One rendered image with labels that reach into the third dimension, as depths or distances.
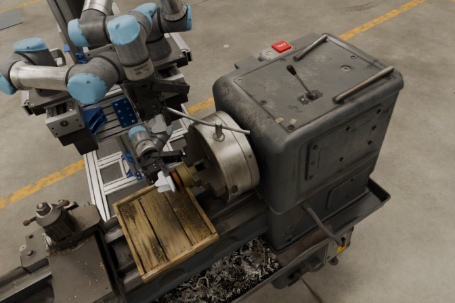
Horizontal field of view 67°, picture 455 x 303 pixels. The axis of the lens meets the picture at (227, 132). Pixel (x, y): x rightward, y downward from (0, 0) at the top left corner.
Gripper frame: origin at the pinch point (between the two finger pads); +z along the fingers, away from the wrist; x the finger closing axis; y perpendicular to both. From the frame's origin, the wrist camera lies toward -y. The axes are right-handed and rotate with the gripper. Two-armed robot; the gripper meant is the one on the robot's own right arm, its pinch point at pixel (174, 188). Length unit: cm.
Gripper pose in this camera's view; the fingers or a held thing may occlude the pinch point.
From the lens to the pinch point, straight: 122.5
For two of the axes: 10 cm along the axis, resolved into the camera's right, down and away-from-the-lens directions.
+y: -8.7, 4.2, -2.8
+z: 4.9, 5.9, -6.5
